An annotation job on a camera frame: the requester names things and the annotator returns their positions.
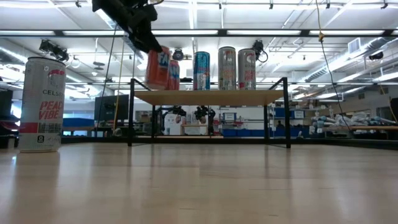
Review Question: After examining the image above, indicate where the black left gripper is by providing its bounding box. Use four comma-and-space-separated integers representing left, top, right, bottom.
119, 0, 163, 54

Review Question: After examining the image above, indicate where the red Fanta strawberry can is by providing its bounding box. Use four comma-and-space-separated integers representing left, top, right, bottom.
167, 59, 181, 91
145, 45, 171, 91

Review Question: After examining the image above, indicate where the blue silver Red Bull can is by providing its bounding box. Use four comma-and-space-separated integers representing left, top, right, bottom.
193, 51, 211, 91

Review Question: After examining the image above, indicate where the white Celsius Peach Vibe can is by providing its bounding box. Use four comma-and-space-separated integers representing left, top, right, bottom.
17, 56, 67, 153
238, 48, 257, 91

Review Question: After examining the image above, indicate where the black monitor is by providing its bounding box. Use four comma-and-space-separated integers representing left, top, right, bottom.
94, 94, 130, 122

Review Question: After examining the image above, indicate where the Celsius can colourful print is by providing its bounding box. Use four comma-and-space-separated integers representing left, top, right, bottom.
218, 46, 237, 91

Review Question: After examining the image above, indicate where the black rig crossbar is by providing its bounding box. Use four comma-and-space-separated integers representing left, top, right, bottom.
0, 29, 398, 39

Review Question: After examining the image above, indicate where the blue panel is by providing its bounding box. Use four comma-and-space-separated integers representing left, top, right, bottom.
62, 117, 96, 128

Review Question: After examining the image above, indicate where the row of blue bins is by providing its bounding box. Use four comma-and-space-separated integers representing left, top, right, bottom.
222, 129, 265, 138

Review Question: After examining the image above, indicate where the dark shelving unit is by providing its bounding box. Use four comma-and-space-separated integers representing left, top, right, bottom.
0, 89, 20, 149

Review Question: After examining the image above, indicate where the pile of white bags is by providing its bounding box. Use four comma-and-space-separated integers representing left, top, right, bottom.
310, 111, 396, 127

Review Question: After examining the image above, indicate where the wooden workbench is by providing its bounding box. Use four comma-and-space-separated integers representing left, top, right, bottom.
323, 125, 398, 131

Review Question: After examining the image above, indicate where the black camera on mount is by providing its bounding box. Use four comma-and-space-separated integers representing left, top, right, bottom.
251, 39, 269, 63
172, 48, 185, 62
39, 39, 70, 62

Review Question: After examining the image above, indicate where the long black cable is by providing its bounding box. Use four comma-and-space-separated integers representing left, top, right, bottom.
94, 24, 119, 131

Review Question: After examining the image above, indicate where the wooden shelf black metal frame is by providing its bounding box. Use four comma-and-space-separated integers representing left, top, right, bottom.
127, 77, 292, 149

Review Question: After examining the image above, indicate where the black cable with yellow knot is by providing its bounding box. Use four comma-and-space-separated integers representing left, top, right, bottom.
315, 0, 355, 138

